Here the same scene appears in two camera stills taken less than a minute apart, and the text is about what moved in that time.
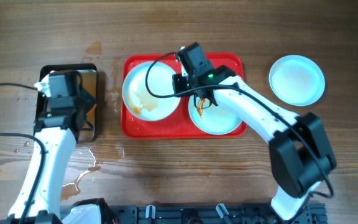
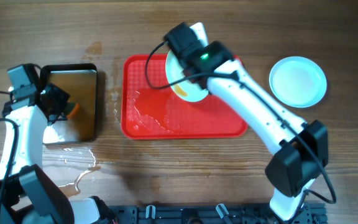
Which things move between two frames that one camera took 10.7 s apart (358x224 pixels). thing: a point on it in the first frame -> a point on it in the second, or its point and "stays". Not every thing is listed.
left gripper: [91, 99] -> [65, 99]
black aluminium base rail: [261, 213] stays
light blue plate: [297, 80] stays
